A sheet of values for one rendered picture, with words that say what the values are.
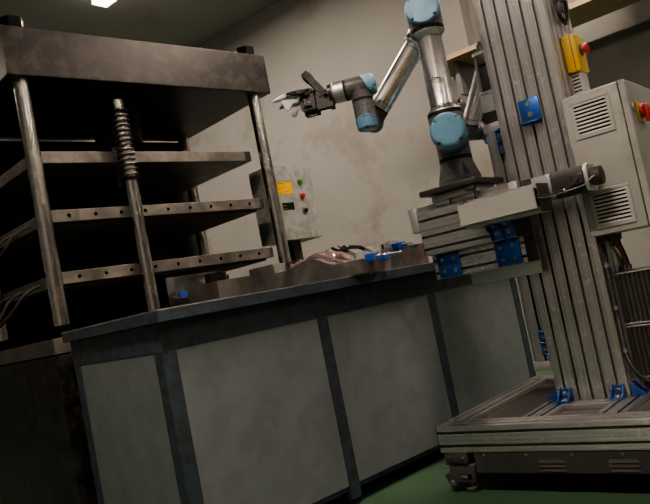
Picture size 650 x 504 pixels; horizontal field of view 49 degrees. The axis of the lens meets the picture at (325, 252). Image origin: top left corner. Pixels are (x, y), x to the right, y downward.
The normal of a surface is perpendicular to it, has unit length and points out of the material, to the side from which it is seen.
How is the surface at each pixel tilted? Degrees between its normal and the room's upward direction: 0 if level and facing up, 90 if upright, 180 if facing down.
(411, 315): 90
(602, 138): 90
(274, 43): 90
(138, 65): 90
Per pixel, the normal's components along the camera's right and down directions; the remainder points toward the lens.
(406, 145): -0.63, 0.07
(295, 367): 0.67, -0.18
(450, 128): -0.22, 0.11
